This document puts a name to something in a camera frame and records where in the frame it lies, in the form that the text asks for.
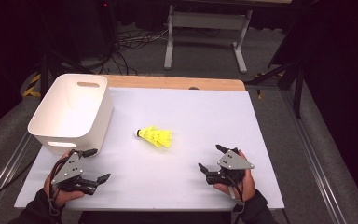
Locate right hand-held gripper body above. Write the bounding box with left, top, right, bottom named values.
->
left=204, top=148, right=255, bottom=188

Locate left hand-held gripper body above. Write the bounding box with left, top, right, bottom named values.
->
left=49, top=150, right=101, bottom=196

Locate white plastic basket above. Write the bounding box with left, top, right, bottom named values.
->
left=27, top=73, right=114, bottom=157

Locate person's right hand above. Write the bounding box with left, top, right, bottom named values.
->
left=213, top=149, right=257, bottom=203

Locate person's left hand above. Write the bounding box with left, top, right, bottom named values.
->
left=43, top=151, right=86, bottom=209

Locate person's dark clothed lap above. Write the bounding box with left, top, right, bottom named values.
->
left=77, top=210, right=232, bottom=224

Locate yellow black hazard tape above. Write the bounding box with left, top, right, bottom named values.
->
left=254, top=72, right=265, bottom=101
left=22, top=73, right=42, bottom=98

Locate white table sheet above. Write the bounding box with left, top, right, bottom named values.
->
left=13, top=87, right=285, bottom=212

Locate black metal stand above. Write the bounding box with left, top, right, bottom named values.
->
left=245, top=60, right=306, bottom=119

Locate black equipment with red light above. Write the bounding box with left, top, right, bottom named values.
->
left=97, top=0, right=119, bottom=51

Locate black curtain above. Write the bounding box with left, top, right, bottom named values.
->
left=271, top=0, right=358, bottom=218

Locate left hand-held gripper cable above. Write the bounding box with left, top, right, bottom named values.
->
left=46, top=149, right=76, bottom=217

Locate hand-held gripper cable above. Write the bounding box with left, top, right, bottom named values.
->
left=226, top=172, right=246, bottom=224
left=46, top=149, right=76, bottom=217

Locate right hand-held gripper cable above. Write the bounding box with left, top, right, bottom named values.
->
left=226, top=172, right=246, bottom=224

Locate thin black floor cable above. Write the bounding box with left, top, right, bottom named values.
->
left=0, top=157, right=40, bottom=208

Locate aluminium floor rail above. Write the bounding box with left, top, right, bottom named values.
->
left=280, top=90, right=349, bottom=224
left=0, top=133, right=42, bottom=224

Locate bundle of black floor cables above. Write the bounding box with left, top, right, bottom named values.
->
left=85, top=27, right=170, bottom=77

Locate white metal frame desk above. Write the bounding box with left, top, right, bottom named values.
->
left=163, top=0, right=293, bottom=75

